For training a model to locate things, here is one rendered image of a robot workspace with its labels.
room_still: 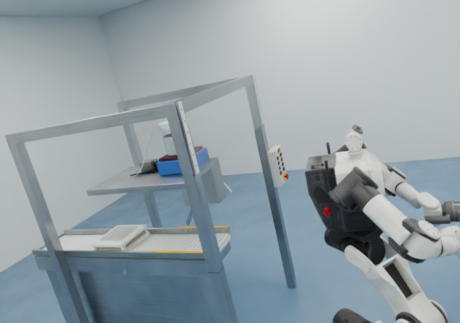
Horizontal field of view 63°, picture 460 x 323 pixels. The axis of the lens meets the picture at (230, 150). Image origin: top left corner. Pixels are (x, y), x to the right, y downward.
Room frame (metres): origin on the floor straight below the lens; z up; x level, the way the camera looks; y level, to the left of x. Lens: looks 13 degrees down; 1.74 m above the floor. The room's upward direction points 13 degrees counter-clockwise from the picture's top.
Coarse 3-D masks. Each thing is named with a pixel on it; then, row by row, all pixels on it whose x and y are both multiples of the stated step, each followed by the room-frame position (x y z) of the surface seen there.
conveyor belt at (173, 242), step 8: (64, 240) 2.45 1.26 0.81; (72, 240) 2.42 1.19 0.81; (80, 240) 2.39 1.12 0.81; (88, 240) 2.35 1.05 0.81; (144, 240) 2.14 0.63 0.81; (152, 240) 2.12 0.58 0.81; (160, 240) 2.09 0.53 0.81; (168, 240) 2.06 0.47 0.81; (176, 240) 2.04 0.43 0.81; (184, 240) 2.01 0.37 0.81; (192, 240) 1.99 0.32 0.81; (224, 240) 1.91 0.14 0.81; (64, 248) 2.31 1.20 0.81; (72, 248) 2.28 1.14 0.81; (80, 248) 2.25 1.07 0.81; (88, 248) 2.22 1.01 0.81; (136, 248) 2.05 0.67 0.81; (144, 248) 2.03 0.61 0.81; (152, 248) 2.00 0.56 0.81; (160, 248) 1.98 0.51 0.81; (168, 248) 1.96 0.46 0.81; (176, 248) 1.93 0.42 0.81; (184, 248) 1.91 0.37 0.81; (192, 248) 1.89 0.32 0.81; (200, 248) 1.87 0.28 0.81; (88, 256) 2.12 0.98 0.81; (96, 256) 2.09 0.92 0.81
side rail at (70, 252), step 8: (104, 256) 2.04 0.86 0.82; (112, 256) 2.01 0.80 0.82; (120, 256) 1.99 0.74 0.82; (128, 256) 1.96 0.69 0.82; (136, 256) 1.93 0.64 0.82; (144, 256) 1.91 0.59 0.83; (152, 256) 1.89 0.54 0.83; (160, 256) 1.86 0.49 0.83; (168, 256) 1.84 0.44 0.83; (176, 256) 1.82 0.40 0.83; (184, 256) 1.79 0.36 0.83; (192, 256) 1.77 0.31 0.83; (200, 256) 1.75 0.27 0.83
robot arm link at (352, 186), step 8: (352, 176) 1.28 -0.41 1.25; (344, 184) 1.28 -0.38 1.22; (352, 184) 1.27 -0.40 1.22; (360, 184) 1.25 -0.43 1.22; (336, 192) 1.29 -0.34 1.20; (344, 192) 1.27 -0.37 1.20; (352, 192) 1.26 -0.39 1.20; (360, 192) 1.24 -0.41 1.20; (368, 192) 1.22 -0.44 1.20; (376, 192) 1.22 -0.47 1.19; (344, 200) 1.26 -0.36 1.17; (352, 200) 1.26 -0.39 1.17; (360, 200) 1.23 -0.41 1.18; (368, 200) 1.21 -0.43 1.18; (360, 208) 1.23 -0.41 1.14
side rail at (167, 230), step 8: (64, 232) 2.56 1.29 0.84; (72, 232) 2.52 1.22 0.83; (80, 232) 2.49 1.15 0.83; (88, 232) 2.45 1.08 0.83; (96, 232) 2.42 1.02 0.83; (104, 232) 2.39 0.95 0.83; (152, 232) 2.21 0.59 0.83; (160, 232) 2.18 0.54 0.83; (168, 232) 2.16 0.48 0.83; (176, 232) 2.13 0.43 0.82; (184, 232) 2.11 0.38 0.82; (192, 232) 2.08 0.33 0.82; (216, 232) 2.01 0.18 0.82; (224, 232) 1.99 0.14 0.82
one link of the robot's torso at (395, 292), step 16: (384, 240) 1.49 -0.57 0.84; (352, 256) 1.46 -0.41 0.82; (400, 256) 1.42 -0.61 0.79; (368, 272) 1.40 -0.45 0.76; (384, 272) 1.35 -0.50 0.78; (400, 272) 1.40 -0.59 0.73; (384, 288) 1.37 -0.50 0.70; (400, 288) 1.36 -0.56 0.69; (416, 288) 1.33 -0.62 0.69; (400, 304) 1.30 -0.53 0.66; (416, 304) 1.28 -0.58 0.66; (432, 304) 1.28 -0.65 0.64; (416, 320) 1.23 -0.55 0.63; (432, 320) 1.23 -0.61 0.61
